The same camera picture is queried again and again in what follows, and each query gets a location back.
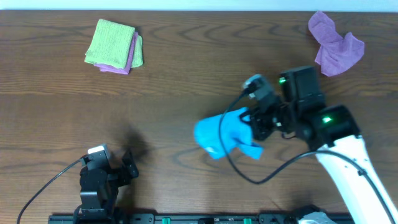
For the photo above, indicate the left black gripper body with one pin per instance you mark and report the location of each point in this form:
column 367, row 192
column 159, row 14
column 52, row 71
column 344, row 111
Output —
column 123, row 173

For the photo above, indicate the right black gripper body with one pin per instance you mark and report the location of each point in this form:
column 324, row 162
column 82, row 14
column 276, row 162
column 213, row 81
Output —
column 273, row 119

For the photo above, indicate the blue microfiber cloth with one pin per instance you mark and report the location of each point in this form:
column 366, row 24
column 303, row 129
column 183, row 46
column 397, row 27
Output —
column 219, row 137

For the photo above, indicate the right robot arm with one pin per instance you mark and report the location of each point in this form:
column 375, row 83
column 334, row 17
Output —
column 331, row 134

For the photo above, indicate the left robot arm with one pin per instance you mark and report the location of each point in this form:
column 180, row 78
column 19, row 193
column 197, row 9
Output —
column 100, row 185

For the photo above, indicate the crumpled purple cloth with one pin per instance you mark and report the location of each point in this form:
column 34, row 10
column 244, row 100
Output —
column 336, row 54

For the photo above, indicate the folded pink cloth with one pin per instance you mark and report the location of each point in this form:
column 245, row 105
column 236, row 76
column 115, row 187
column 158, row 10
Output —
column 128, row 63

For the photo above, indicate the folded green cloth bottom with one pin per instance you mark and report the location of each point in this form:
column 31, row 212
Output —
column 138, row 59

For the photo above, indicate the folded green cloth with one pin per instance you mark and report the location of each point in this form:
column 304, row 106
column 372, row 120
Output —
column 138, row 59
column 110, row 44

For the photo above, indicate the folded green cloth top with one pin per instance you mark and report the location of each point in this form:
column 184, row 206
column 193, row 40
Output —
column 110, row 44

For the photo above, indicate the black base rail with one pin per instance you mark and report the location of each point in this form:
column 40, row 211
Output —
column 148, row 218

